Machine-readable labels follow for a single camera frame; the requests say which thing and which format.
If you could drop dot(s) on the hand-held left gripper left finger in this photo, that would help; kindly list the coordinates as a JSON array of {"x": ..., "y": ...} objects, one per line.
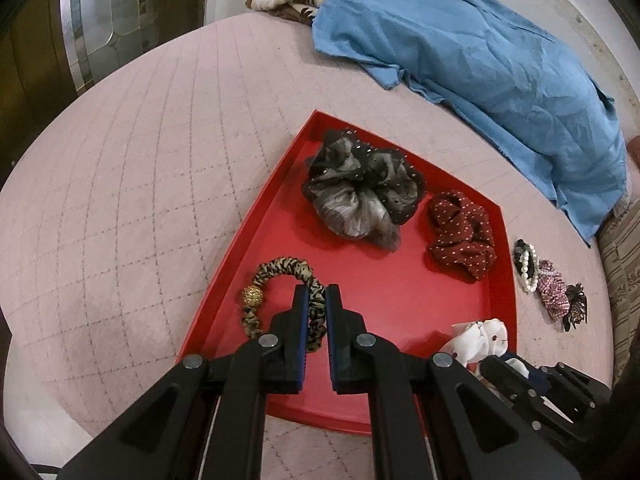
[{"x": 299, "y": 340}]

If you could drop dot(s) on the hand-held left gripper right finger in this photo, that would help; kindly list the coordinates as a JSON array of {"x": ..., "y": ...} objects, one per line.
[{"x": 333, "y": 345}]

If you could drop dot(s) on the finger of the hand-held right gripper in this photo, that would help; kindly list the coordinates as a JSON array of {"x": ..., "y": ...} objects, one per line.
[
  {"x": 570, "y": 385},
  {"x": 507, "y": 385}
]

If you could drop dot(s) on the white floral scrunchie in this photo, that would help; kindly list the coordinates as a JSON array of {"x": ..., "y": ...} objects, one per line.
[{"x": 475, "y": 340}]

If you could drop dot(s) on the black lace scrunchie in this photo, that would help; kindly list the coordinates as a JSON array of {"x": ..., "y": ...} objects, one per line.
[{"x": 575, "y": 307}]

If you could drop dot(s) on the red tray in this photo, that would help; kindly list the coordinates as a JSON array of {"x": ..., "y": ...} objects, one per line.
[{"x": 400, "y": 305}]

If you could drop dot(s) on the pink plaid scrunchie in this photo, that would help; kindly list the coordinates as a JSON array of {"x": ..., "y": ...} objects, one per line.
[{"x": 550, "y": 292}]

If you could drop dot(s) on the striped beige cushion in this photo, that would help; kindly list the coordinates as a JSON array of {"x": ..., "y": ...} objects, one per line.
[{"x": 622, "y": 280}]

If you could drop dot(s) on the dark red dotted scrunchie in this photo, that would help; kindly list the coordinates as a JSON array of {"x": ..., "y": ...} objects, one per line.
[{"x": 462, "y": 235}]

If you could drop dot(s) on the grey black sheer scrunchie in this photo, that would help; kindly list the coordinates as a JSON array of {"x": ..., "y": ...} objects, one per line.
[{"x": 357, "y": 185}]

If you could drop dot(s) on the pink quilted bed cover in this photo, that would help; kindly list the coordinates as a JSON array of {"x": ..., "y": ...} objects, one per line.
[{"x": 150, "y": 200}]

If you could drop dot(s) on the brown pink pillow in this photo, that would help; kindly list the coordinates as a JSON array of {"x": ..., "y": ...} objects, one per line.
[{"x": 634, "y": 147}]

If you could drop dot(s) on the blue shirt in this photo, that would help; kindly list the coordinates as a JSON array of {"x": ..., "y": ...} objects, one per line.
[{"x": 475, "y": 75}]

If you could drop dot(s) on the wooden door with glass panel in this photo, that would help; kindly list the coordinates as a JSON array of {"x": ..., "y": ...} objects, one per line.
[{"x": 100, "y": 20}]

